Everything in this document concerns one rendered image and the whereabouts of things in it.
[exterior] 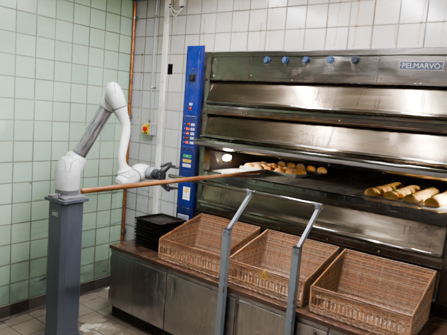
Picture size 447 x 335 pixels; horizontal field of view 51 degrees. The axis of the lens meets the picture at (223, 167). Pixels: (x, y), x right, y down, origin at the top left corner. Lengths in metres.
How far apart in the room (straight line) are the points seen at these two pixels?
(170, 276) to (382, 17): 2.15
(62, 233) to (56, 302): 0.47
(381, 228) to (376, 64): 1.00
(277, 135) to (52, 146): 1.74
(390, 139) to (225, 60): 1.39
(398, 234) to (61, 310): 2.23
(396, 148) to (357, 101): 0.38
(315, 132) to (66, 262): 1.87
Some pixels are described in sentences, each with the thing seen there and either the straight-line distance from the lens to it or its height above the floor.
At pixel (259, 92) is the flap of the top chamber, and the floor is 1.81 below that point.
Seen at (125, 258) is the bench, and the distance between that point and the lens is 3.62.
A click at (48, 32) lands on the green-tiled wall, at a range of 3.83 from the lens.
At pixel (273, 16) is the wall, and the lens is 3.42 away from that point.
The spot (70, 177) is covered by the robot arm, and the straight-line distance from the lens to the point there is 3.22.
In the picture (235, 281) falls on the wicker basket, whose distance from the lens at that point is 3.02.
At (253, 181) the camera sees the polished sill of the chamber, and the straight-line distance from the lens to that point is 3.41.
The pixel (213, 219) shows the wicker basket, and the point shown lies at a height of 0.83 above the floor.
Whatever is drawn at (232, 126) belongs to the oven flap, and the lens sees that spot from 3.52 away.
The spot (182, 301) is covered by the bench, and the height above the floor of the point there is 0.37.
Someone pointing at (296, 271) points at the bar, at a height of 0.82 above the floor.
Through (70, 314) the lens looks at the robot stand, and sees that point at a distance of 3.50.
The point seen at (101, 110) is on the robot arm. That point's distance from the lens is 3.41.
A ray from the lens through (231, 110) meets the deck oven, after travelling 3.52.
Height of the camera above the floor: 1.65
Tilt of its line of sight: 7 degrees down
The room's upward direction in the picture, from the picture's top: 4 degrees clockwise
